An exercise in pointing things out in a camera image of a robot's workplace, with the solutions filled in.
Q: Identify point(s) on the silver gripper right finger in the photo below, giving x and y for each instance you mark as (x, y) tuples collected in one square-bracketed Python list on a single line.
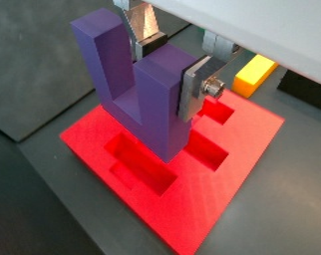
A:
[(201, 80)]

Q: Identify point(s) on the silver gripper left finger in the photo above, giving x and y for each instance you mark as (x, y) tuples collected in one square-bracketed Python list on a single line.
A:
[(140, 17)]

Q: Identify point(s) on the purple U-shaped block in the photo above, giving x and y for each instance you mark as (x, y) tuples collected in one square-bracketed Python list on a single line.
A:
[(138, 91)]

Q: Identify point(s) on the black fixture stand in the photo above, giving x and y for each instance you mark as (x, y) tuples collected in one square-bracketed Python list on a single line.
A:
[(301, 88)]

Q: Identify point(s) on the red puzzle board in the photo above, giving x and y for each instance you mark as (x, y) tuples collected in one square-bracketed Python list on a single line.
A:
[(178, 196)]

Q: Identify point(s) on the yellow long bar block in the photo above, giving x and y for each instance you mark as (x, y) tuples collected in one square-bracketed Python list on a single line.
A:
[(253, 75)]

